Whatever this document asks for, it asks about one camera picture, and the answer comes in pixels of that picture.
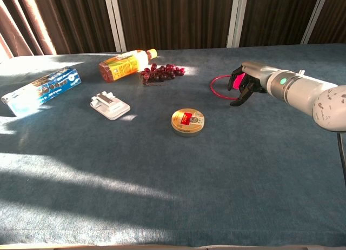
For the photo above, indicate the orange tea bottle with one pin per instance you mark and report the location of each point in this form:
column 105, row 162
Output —
column 121, row 66

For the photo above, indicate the blue-green table cloth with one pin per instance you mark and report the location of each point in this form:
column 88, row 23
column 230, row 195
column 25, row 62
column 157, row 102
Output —
column 135, row 179

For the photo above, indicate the brown curtain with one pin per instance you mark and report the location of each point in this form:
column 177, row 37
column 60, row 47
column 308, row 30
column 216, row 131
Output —
column 24, row 20

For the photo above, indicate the pink cylinder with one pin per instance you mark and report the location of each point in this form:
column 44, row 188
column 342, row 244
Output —
column 238, row 81

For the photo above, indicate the bunch of red grapes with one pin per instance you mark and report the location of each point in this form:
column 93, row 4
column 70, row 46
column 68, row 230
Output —
column 162, row 73

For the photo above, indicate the round gold tin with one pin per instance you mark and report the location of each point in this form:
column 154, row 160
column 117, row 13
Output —
column 187, row 121

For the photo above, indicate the white plastic clip device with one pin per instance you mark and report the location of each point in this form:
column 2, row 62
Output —
column 110, row 105

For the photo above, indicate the white frame post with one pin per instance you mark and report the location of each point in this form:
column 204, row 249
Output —
column 315, row 17
column 236, row 17
column 114, row 20

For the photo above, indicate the blue cookie box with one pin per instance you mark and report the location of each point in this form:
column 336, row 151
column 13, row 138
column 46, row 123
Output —
column 40, row 90

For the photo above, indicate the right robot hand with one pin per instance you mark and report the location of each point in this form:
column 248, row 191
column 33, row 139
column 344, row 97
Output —
column 255, row 74

